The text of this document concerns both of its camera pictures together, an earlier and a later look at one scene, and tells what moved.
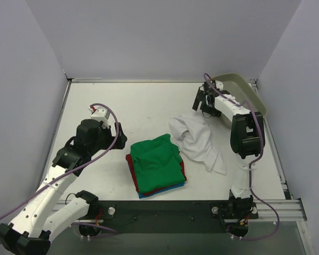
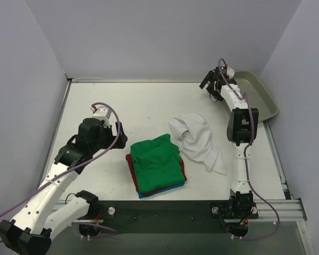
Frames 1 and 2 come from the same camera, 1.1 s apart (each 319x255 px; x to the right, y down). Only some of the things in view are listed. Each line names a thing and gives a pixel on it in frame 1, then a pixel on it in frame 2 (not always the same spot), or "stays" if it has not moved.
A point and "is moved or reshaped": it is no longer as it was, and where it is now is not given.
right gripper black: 204,96 to 211,80
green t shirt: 158,163 stays
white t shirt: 193,137 stays
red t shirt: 129,162 stays
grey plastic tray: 237,87 is moved or reshaped
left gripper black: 116,135 stays
